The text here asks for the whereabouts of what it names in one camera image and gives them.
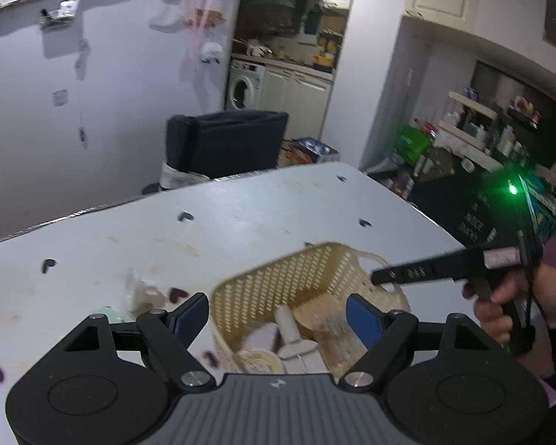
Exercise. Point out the cardboard box with items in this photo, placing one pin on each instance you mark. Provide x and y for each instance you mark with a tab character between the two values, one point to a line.
311	151

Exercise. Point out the round wooden coaster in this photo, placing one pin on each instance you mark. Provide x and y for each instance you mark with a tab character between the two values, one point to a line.
323	319

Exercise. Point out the white tape roll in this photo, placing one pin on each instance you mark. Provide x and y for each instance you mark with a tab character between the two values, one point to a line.
261	362

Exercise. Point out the person's right hand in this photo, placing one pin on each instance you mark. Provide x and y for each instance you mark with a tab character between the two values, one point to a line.
488	310

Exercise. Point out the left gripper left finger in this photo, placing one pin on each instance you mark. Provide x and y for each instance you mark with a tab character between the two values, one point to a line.
167	337

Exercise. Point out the dark blue chair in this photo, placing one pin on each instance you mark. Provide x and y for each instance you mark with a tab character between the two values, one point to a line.
218	145

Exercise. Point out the white washing machine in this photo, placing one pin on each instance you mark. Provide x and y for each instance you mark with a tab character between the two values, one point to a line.
244	86

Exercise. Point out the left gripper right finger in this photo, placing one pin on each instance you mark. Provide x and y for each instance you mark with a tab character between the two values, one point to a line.
389	339

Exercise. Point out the beige plastic woven basket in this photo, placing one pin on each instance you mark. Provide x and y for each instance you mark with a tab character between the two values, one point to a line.
314	282

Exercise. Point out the white plush wall toy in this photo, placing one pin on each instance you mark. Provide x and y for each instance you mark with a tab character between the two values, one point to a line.
211	52

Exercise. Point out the green bag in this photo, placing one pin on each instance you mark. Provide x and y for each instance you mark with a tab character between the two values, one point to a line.
412	143

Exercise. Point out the white small object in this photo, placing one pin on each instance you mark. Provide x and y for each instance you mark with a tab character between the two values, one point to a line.
140	295

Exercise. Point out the white kitchen cabinet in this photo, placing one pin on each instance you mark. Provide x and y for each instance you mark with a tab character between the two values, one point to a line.
303	97

